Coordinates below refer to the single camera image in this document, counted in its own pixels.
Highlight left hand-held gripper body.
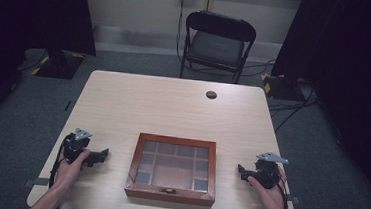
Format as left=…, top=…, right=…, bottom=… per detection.
left=61, top=126, right=105, bottom=166

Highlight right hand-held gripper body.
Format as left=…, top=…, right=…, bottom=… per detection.
left=245, top=150, right=290, bottom=192

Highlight person's left hand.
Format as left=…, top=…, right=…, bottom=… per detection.
left=52, top=145, right=92, bottom=192

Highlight person's right hand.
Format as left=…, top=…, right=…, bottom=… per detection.
left=245, top=163, right=291, bottom=209

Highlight wooden box with glass lid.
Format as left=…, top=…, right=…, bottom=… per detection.
left=123, top=131, right=221, bottom=208

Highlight black stand base striped tape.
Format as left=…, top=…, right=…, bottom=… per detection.
left=258, top=71, right=312, bottom=103
left=29, top=47, right=87, bottom=82

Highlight dark curtain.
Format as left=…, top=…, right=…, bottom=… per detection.
left=0, top=0, right=101, bottom=143
left=260, top=0, right=371, bottom=209

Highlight black folding chair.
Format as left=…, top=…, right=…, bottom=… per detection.
left=178, top=8, right=259, bottom=87

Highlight left hand-held gripper cable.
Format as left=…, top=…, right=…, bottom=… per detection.
left=48, top=132, right=73, bottom=191

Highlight hand-held gripper cable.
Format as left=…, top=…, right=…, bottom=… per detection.
left=275, top=176, right=292, bottom=209
left=48, top=132, right=73, bottom=191

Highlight right hand-held gripper cable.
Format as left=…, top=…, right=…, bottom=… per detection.
left=275, top=176, right=292, bottom=209

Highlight grey table bracket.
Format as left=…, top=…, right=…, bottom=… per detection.
left=22, top=176, right=50, bottom=189
left=286, top=194, right=303, bottom=206

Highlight black floor cables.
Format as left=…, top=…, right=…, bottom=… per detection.
left=266, top=82, right=320, bottom=137

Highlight round table cable hole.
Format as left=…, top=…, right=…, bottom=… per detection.
left=205, top=89, right=219, bottom=101

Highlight black wall socket cable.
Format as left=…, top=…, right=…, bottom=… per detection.
left=174, top=0, right=189, bottom=65

